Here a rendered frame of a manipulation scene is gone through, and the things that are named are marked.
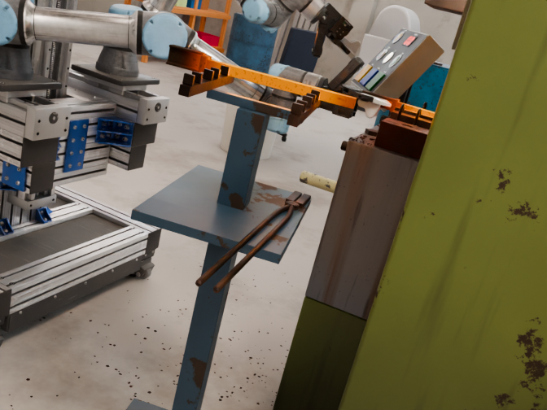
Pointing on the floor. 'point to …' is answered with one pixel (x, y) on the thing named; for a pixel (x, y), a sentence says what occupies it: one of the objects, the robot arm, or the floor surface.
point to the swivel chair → (299, 53)
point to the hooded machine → (386, 32)
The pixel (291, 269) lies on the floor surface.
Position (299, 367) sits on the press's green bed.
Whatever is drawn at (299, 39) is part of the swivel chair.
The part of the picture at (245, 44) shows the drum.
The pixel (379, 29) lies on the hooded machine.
